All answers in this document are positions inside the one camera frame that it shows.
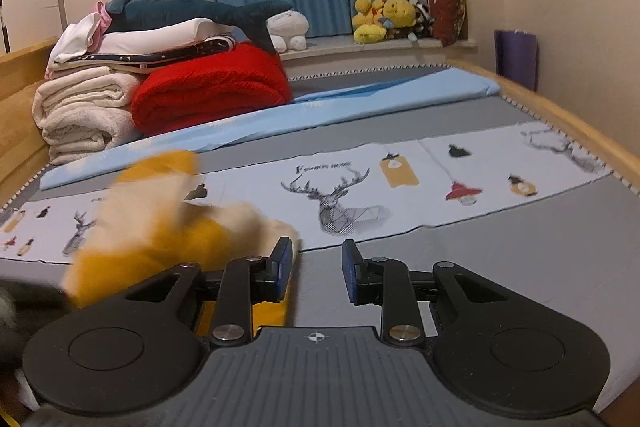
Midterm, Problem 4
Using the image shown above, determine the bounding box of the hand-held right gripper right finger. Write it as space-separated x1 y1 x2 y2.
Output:
341 238 507 349

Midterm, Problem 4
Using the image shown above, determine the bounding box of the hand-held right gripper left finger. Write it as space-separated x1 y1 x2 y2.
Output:
124 236 295 349

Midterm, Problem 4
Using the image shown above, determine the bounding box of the beige and yellow jacket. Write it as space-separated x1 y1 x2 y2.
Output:
61 149 302 342

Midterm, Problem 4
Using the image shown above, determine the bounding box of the grey deer-printed bed sheet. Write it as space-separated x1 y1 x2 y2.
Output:
0 61 640 414

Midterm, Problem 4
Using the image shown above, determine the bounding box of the light blue sheet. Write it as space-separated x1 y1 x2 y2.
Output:
39 67 502 192

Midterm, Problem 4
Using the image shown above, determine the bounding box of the cream fleece blanket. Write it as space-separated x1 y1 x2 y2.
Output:
31 71 142 124
41 107 145 166

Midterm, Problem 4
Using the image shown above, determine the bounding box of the red folded blanket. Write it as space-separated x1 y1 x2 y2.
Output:
130 42 295 138

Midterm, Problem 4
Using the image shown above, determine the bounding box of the white plush toy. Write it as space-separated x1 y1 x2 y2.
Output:
266 10 310 54

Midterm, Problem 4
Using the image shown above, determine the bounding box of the navy star-printed blanket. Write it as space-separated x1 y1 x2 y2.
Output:
46 35 237 78

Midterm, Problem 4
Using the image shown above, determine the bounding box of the yellow duck plush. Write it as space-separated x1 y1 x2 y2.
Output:
352 0 387 44

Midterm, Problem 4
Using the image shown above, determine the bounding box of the yellow round plush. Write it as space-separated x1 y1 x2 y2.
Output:
381 0 419 41

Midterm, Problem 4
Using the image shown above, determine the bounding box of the black and white striped plush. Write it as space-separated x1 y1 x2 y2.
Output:
412 2 437 40

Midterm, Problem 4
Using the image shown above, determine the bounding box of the white folded cloth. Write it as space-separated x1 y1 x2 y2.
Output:
51 13 104 64

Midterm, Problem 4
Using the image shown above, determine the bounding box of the purple yoga mat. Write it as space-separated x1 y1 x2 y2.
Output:
494 29 539 94

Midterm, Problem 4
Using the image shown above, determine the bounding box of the blue shark plush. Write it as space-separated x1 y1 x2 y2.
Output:
104 0 294 56

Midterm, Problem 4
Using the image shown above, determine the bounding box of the red cushion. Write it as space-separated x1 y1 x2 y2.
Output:
428 0 467 48

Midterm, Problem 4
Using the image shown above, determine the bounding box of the pink cloth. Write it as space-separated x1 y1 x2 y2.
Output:
90 0 113 36

